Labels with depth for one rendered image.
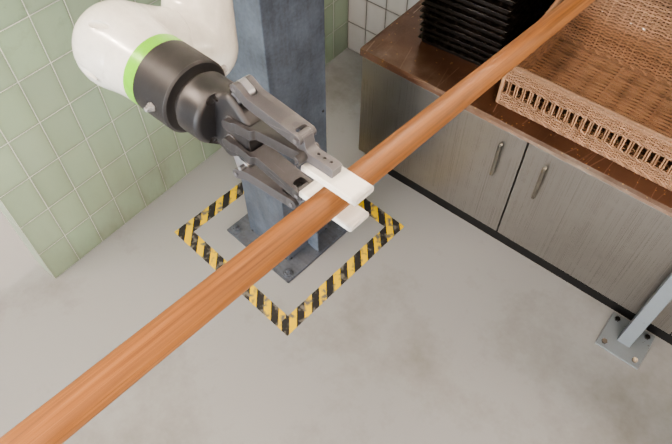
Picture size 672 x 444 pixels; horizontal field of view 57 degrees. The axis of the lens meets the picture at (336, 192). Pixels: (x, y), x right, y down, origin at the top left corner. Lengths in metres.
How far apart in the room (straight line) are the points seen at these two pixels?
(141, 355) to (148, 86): 0.32
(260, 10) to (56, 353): 1.30
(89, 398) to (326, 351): 1.56
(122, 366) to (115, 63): 0.38
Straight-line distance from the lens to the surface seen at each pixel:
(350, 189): 0.59
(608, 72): 2.09
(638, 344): 2.23
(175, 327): 0.51
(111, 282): 2.26
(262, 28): 1.43
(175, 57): 0.71
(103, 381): 0.49
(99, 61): 0.77
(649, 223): 1.86
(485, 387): 2.02
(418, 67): 1.97
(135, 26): 0.76
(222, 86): 0.68
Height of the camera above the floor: 1.84
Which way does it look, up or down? 52 degrees down
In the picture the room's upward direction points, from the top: straight up
